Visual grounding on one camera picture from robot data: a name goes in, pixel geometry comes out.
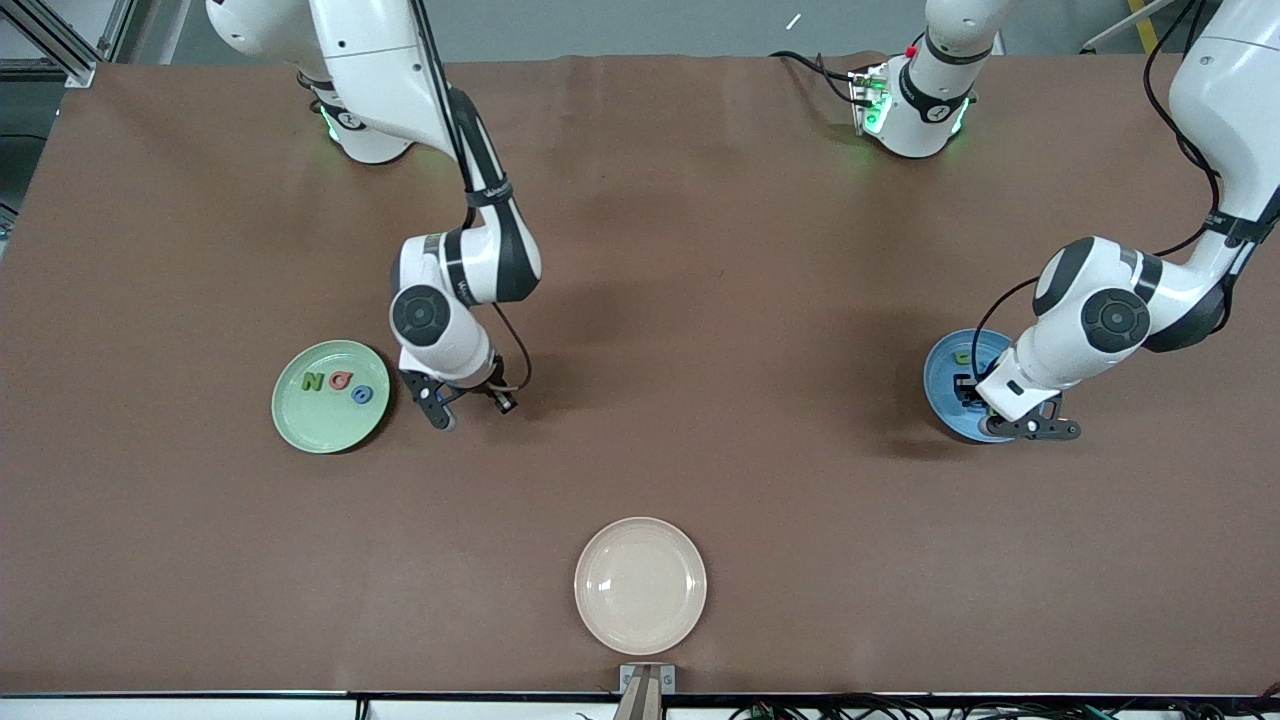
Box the blue plate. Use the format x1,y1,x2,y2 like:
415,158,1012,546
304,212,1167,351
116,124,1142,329
922,328,1016,444

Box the light green plate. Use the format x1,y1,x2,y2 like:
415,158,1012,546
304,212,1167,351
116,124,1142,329
270,339,391,455

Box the brown table cover mat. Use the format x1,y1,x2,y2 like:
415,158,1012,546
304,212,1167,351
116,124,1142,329
0,52,1280,698

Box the beige plate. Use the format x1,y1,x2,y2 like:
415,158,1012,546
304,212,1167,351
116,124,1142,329
574,516,708,657

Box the tangled black cables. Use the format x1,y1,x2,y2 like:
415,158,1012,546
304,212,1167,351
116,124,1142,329
730,693,1280,720

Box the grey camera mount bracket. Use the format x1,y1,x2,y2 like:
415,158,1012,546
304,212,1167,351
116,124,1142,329
615,663,677,720

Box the white table edge rail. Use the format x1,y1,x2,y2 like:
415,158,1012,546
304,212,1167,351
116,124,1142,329
0,690,1280,720

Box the black base power cable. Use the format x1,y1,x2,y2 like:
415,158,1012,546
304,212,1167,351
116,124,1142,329
768,50,863,106

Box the aluminium frame profile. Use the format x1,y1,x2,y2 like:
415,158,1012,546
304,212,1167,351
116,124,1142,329
0,0,136,89

